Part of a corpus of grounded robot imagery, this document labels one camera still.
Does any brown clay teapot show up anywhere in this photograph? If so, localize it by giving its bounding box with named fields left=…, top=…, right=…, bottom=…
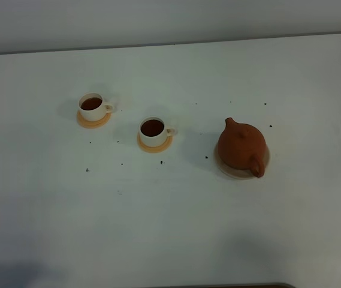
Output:
left=218, top=118, right=267, bottom=178

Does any beige teapot saucer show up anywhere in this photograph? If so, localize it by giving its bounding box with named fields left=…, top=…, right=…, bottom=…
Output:
left=214, top=143, right=270, bottom=180

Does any orange coaster middle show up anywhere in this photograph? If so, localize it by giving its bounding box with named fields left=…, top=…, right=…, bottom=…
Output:
left=137, top=134, right=173, bottom=154

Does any orange coaster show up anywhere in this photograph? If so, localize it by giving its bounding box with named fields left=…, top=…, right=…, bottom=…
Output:
left=137, top=134, right=173, bottom=154
left=76, top=110, right=112, bottom=129

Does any white teacup middle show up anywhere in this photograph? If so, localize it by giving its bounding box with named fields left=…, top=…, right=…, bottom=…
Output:
left=138, top=117, right=177, bottom=148

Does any white teacup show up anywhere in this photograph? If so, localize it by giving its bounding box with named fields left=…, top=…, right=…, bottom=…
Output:
left=138, top=117, right=177, bottom=148
left=78, top=93, right=114, bottom=122

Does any orange coaster far left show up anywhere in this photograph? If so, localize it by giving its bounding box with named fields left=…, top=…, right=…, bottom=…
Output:
left=76, top=110, right=112, bottom=129

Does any white teacup far left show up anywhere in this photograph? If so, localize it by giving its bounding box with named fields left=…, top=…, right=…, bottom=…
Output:
left=78, top=93, right=114, bottom=122

